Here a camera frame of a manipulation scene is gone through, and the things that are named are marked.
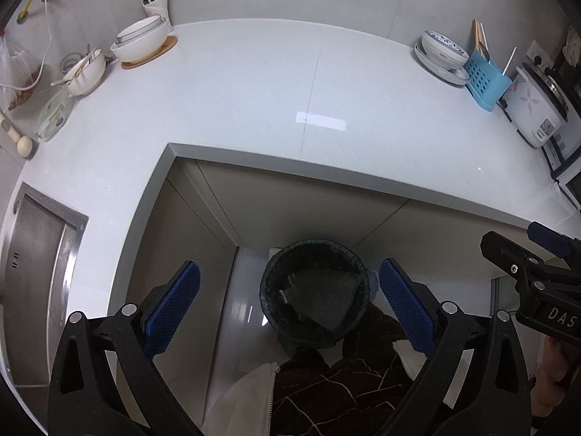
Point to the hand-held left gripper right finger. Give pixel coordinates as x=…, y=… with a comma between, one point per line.
x=406, y=309

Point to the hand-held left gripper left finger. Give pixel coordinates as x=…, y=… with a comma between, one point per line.
x=174, y=309

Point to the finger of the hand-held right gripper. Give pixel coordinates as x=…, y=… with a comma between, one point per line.
x=504, y=250
x=549, y=236

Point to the black wastebasket with teal bag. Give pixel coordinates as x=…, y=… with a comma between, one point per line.
x=272, y=290

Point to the person's right hand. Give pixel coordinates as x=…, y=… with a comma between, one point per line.
x=553, y=372

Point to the white microwave oven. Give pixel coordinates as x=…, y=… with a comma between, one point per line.
x=565, y=168

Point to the grey foil wrapper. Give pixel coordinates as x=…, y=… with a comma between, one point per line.
x=324, y=299

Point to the white floral rice cooker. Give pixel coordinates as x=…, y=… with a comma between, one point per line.
x=531, y=100

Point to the stainless steel sink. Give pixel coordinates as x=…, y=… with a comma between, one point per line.
x=36, y=281

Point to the blue plastic utensil basket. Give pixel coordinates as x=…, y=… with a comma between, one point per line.
x=488, y=81

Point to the thin white stick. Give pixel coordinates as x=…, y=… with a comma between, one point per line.
x=509, y=61

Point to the white oval plate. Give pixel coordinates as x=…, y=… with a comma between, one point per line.
x=435, y=68

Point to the blue patterned white bowl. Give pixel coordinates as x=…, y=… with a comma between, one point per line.
x=442, y=47

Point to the wooden chopsticks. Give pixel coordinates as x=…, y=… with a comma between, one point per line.
x=480, y=36

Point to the wooden pestle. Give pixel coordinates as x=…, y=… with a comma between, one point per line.
x=20, y=143

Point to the clear plastic lid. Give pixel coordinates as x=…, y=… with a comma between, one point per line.
x=54, y=116

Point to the white bowl with chopsticks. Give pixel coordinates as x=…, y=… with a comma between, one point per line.
x=84, y=75

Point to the round wooden coaster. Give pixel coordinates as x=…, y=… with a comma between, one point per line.
x=159, y=54

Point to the stack of white bowls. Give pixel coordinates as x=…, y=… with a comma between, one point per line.
x=140, y=38

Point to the clear plastic food bag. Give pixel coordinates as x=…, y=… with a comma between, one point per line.
x=18, y=77

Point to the white utensil holder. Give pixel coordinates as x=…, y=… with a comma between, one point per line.
x=158, y=7

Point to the white wall socket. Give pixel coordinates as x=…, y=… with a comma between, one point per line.
x=541, y=53

